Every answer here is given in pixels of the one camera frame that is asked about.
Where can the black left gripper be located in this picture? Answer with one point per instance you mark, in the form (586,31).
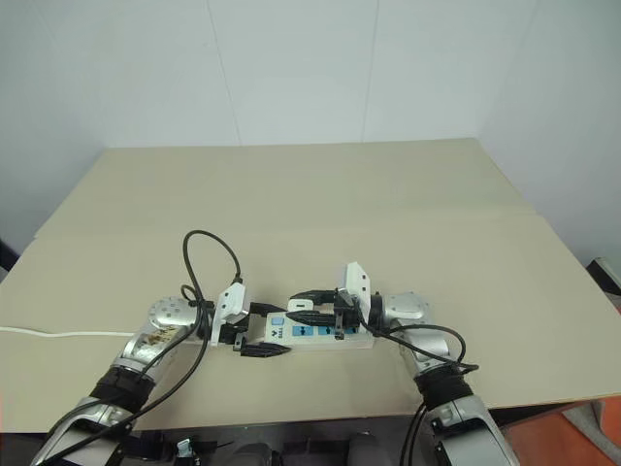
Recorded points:
(237,338)

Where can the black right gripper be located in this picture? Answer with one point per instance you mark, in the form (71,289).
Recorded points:
(345,310)

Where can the white charger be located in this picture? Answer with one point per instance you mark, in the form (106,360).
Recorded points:
(301,306)

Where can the white power strip blue sockets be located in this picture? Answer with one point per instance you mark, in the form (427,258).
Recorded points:
(310,336)

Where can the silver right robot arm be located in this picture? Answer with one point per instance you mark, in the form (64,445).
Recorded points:
(407,307)

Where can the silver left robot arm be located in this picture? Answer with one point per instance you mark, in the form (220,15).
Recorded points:
(167,315)

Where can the dark rounded shape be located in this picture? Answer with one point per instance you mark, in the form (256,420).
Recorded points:
(254,449)

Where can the grey rounded shape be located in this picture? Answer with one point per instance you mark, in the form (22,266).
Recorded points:
(367,444)

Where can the dark object at table side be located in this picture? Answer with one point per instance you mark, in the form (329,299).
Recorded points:
(7,257)

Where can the orange and grey object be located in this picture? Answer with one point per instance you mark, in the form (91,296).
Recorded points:
(599,437)

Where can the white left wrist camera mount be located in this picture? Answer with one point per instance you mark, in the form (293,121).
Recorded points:
(232,303)

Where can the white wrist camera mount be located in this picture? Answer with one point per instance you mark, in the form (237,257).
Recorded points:
(357,284)
(232,303)

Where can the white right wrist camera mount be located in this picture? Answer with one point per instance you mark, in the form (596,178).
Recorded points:
(357,284)

